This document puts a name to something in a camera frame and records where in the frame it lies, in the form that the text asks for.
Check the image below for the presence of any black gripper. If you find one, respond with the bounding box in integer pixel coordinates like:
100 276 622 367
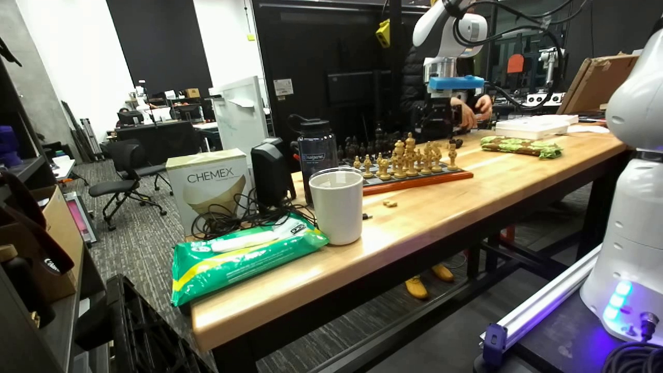
415 90 456 141

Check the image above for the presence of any person's right hand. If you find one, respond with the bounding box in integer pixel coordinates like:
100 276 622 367
450 96 479 135

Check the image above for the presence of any person's left hand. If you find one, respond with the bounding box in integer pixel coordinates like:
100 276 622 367
475 94 497 126

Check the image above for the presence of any wooden chessboard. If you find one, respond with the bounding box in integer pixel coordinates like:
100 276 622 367
342 159 476 198

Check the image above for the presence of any green brown oven mitt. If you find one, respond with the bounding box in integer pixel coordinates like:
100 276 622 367
479 135 535 158
517 138 564 162

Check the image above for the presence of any yellow hanging tag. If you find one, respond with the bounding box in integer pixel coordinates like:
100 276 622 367
374 16 393 50

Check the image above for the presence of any white plastic box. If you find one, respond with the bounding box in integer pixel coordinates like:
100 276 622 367
493 112 580 142

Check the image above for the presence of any white power strip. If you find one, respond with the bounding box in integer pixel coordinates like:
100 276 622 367
520 89 565 110

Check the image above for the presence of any black partition panel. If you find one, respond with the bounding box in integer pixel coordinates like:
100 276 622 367
253 0 418 154

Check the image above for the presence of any white paper cup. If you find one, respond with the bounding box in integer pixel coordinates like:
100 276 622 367
307 165 366 248

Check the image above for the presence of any paper label on partition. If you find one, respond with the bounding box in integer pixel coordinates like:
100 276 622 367
271 76 296 100

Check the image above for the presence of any yellow shoe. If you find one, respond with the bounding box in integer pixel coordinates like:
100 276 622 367
430 261 457 283
401 273 430 303

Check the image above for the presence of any wooden framed board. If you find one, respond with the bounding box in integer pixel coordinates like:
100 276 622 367
557 52 643 115

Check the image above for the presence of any black coffee grinder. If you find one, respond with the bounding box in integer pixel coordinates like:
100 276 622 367
248 136 296 218

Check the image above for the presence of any white board panel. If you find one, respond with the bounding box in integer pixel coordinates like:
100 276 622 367
209 74 271 159

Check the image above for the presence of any white Chemex filter box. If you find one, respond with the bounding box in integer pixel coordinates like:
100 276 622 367
164 146 254 235

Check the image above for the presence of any green wipes pack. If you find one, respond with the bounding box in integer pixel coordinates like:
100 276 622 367
167 211 329 309

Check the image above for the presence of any dark background desk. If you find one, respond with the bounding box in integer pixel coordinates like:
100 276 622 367
110 80 223 162

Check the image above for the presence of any black office chair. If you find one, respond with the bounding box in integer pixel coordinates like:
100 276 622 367
86 135 176 231

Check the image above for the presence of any black plastic crate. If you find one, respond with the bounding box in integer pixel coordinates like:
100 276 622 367
72 273 213 373

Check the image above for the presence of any pink white flat pack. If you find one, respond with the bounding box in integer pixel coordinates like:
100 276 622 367
62 188 100 246

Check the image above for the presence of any brown cardboard box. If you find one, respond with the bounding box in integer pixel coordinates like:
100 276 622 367
40 185 86 297

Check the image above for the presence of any coiled black cable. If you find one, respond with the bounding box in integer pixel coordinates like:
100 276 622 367
189 201 245 243

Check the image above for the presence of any black cable coil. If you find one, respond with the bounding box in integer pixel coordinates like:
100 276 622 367
603 339 663 373

